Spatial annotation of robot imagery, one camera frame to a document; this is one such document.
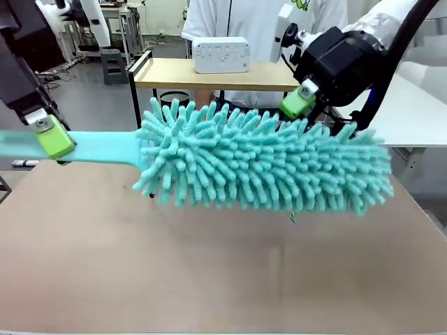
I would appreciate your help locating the white side table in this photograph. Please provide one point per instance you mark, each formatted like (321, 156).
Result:
(412, 111)

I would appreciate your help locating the grey plastic stool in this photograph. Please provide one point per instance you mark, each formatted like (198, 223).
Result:
(114, 66)

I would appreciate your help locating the black-framed wooden shelf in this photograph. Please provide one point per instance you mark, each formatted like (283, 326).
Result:
(209, 76)

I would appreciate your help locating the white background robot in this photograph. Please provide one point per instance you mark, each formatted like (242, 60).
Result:
(87, 21)

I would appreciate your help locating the white power strip box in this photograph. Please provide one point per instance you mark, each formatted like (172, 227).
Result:
(221, 55)

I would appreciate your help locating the black waste bin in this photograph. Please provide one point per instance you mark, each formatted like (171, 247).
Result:
(174, 97)

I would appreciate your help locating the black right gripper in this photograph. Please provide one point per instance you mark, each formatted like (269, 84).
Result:
(338, 66)

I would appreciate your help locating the teal chenille duster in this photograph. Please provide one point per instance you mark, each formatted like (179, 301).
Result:
(262, 157)

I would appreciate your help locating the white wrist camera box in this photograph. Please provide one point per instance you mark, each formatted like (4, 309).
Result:
(286, 31)

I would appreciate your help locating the metal equipment rack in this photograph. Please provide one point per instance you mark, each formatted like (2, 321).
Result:
(131, 28)

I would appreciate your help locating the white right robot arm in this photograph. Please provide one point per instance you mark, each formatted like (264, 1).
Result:
(380, 17)

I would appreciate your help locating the green paper scrap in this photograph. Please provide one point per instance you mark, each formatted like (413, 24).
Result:
(293, 217)

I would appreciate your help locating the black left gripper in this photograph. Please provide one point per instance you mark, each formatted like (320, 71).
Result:
(21, 70)

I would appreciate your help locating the person in white shirt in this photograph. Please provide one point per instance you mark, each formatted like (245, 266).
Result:
(258, 24)

